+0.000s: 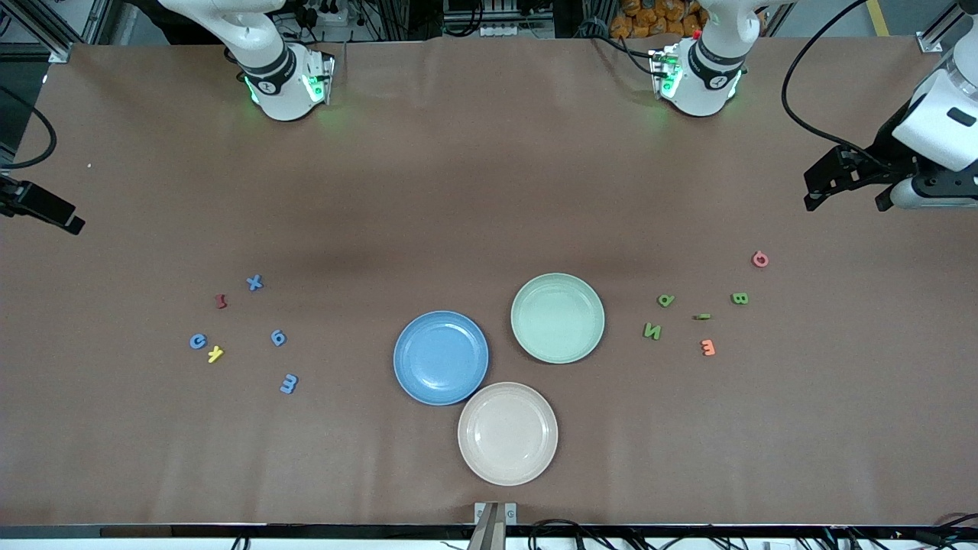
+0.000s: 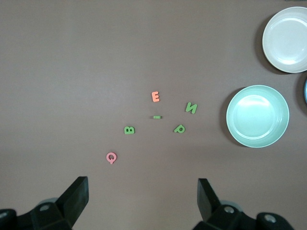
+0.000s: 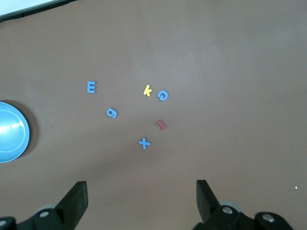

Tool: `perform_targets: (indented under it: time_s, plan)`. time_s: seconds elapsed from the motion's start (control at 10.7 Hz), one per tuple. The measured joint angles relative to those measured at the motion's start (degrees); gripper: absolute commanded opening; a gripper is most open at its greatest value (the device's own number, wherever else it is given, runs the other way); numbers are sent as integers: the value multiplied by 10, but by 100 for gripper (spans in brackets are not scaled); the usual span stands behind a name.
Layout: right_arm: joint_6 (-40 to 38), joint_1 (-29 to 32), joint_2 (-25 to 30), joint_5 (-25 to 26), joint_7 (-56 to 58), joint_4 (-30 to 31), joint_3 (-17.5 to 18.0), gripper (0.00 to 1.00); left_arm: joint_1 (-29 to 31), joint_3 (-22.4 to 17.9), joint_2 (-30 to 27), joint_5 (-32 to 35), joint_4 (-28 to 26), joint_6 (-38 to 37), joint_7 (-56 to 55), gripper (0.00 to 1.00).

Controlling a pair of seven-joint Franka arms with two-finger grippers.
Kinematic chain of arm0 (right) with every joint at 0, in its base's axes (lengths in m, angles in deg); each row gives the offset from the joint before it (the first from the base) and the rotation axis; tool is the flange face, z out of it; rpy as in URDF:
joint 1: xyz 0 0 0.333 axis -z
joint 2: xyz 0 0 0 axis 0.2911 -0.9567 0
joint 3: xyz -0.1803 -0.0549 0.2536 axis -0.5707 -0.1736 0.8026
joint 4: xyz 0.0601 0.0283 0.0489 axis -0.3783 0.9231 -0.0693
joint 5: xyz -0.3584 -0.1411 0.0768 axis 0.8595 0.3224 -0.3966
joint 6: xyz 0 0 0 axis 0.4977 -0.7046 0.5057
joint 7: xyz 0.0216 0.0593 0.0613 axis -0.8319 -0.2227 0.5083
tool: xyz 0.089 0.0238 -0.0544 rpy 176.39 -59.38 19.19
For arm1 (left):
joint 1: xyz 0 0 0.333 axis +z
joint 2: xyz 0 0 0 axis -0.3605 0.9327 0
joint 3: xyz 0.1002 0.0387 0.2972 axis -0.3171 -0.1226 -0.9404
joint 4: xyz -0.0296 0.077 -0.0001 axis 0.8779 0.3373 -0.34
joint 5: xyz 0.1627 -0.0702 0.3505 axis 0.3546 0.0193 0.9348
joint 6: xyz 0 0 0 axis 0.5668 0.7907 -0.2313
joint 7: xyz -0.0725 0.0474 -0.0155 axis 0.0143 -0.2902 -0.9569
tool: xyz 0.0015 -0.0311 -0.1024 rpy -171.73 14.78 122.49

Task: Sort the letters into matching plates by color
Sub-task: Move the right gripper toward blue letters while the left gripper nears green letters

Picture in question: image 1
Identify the white socket strip with plugs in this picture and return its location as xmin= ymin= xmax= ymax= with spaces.
xmin=294 ymin=0 xmax=348 ymax=25

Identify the beige round plate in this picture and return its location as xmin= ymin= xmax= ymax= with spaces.
xmin=457 ymin=382 xmax=559 ymax=487

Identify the aluminium frame profile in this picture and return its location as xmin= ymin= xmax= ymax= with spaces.
xmin=917 ymin=0 xmax=978 ymax=54
xmin=0 ymin=0 xmax=115 ymax=63

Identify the grey metal camera bracket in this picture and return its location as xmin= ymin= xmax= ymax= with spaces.
xmin=474 ymin=501 xmax=518 ymax=550

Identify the table covering sheet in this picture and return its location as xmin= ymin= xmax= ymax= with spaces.
xmin=0 ymin=37 xmax=978 ymax=529

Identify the light green round plate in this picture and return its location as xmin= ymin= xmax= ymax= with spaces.
xmin=510 ymin=273 xmax=606 ymax=365

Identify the blue round plate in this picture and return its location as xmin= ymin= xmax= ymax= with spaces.
xmin=393 ymin=310 xmax=490 ymax=406

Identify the black arm base cable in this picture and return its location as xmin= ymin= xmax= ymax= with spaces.
xmin=577 ymin=21 xmax=659 ymax=77

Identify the white power strip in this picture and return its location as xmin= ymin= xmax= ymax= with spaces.
xmin=480 ymin=21 xmax=552 ymax=39

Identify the pile of orange objects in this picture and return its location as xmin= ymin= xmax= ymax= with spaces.
xmin=609 ymin=0 xmax=708 ymax=40

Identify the black looped floor cable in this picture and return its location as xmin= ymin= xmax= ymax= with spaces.
xmin=527 ymin=519 xmax=612 ymax=550

